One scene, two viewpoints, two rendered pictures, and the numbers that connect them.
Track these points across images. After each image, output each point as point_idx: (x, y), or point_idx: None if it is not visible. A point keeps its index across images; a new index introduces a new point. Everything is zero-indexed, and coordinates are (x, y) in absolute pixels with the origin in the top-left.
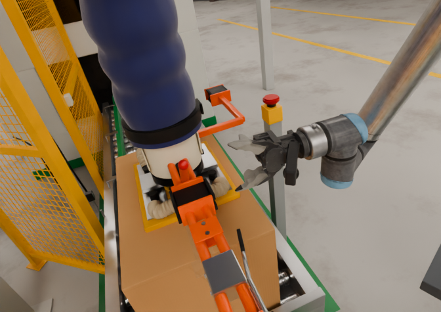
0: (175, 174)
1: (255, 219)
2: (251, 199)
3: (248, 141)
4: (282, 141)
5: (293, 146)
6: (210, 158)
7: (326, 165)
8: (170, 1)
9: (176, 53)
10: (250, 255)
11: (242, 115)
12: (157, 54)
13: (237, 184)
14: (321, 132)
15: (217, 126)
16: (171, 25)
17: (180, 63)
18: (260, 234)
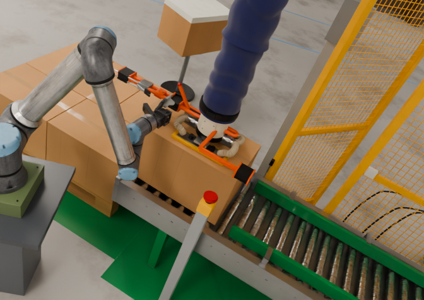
0: (194, 108)
1: (156, 129)
2: (164, 137)
3: (166, 97)
4: (159, 117)
5: (151, 112)
6: (200, 142)
7: None
8: (221, 61)
9: (212, 76)
10: None
11: (202, 148)
12: (213, 69)
13: (178, 143)
14: (142, 116)
15: (206, 138)
16: (215, 66)
17: (210, 80)
18: None
